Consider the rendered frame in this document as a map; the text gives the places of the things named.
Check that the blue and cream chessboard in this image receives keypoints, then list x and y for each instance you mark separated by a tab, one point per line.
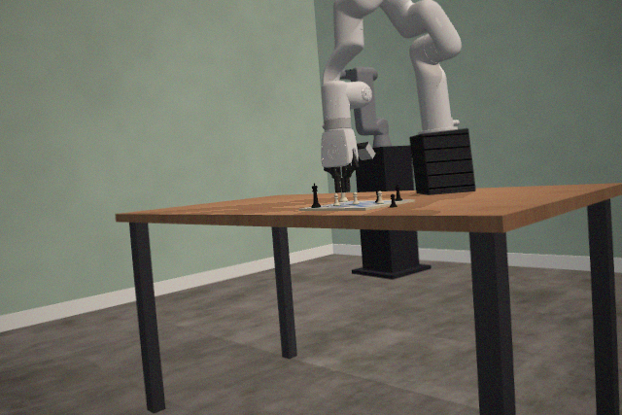
364	205

